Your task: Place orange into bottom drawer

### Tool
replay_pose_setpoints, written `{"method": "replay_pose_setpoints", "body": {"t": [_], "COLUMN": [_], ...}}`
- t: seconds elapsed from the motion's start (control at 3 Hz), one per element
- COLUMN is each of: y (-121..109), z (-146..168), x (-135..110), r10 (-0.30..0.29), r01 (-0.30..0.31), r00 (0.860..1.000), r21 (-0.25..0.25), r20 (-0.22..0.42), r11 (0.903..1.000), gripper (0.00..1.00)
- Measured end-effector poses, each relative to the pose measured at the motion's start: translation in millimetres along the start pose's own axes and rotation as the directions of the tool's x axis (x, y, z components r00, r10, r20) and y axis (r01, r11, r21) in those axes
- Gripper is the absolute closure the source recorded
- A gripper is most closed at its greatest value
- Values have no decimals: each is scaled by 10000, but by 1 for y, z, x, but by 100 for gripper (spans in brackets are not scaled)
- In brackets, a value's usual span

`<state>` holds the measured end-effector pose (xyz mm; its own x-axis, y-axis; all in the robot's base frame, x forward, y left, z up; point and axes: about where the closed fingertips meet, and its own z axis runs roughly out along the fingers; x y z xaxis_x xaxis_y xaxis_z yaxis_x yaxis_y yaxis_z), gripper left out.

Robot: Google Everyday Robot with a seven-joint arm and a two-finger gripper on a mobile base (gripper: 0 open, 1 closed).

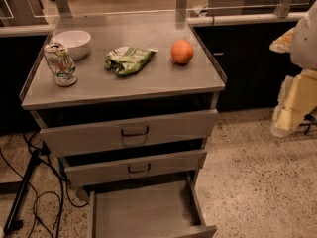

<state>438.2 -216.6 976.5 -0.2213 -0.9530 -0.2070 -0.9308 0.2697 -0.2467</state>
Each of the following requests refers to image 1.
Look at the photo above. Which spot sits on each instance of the crushed soda can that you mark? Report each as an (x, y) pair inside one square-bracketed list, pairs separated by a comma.
[(60, 63)]

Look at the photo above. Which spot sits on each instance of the orange fruit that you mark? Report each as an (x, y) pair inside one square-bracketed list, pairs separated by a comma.
[(182, 52)]

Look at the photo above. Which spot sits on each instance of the bottom drawer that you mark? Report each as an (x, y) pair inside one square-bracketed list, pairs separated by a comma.
[(150, 208)]

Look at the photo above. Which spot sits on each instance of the green chip bag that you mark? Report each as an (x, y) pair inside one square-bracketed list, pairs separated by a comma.
[(126, 61)]

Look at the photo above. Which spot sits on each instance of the wheeled cart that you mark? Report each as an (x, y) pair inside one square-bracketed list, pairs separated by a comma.
[(308, 122)]

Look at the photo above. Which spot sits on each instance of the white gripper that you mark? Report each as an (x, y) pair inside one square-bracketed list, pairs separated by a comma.
[(305, 42)]

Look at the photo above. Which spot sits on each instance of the white ceramic bowl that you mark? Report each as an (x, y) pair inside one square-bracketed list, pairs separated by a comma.
[(77, 42)]

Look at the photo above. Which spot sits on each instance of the middle drawer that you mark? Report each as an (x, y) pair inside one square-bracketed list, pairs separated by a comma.
[(135, 168)]

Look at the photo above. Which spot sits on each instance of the drawer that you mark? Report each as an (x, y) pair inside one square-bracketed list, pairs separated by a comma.
[(150, 208), (128, 133), (135, 168)]

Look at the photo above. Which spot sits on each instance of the top drawer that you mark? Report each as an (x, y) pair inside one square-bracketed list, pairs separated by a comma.
[(128, 133)]

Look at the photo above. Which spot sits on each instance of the grey metal drawer cabinet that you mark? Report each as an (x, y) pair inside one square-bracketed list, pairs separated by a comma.
[(162, 87)]

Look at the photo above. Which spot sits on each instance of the black floor stand bar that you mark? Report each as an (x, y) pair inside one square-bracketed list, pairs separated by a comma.
[(12, 222)]

